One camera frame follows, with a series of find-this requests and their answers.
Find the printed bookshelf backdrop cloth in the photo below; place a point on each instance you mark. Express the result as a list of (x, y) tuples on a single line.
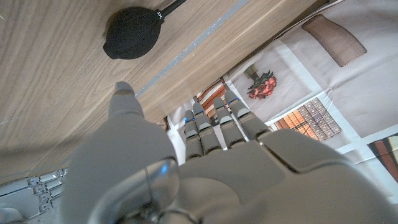
[(326, 77)]

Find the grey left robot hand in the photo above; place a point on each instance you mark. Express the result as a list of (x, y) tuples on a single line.
[(217, 186)]

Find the black rubber air blower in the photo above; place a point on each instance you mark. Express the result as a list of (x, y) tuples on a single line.
[(132, 34)]

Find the black hex key set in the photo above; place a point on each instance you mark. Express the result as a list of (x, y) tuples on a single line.
[(25, 193)]

